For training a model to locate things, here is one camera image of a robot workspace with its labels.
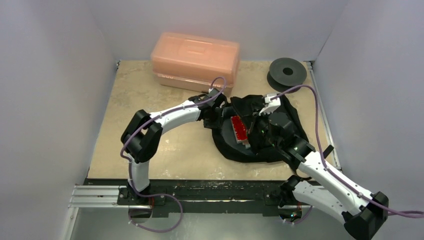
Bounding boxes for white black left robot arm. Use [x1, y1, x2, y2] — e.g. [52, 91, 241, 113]
[120, 89, 228, 205]

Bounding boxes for black fabric student bag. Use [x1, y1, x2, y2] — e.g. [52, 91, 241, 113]
[189, 93, 316, 166]

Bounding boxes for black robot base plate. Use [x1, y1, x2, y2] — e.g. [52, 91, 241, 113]
[82, 178, 314, 220]

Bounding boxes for aluminium table edge rail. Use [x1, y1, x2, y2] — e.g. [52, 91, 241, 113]
[305, 61, 342, 171]

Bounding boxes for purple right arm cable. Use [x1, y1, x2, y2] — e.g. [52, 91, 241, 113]
[269, 84, 424, 220]

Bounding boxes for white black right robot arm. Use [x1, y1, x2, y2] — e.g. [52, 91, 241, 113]
[244, 112, 389, 240]

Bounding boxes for dark grey filament spool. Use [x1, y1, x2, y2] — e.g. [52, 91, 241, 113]
[266, 57, 307, 92]

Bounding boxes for red patterned notebook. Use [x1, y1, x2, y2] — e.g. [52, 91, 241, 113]
[230, 115, 251, 149]

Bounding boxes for translucent orange plastic storage box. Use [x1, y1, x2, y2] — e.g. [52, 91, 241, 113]
[150, 32, 240, 97]

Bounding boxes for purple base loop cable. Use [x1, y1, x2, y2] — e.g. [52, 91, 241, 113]
[127, 193, 184, 234]

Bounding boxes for aluminium front frame rail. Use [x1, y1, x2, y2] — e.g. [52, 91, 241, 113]
[69, 184, 298, 213]

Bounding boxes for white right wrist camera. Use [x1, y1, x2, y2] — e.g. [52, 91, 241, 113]
[258, 93, 281, 116]

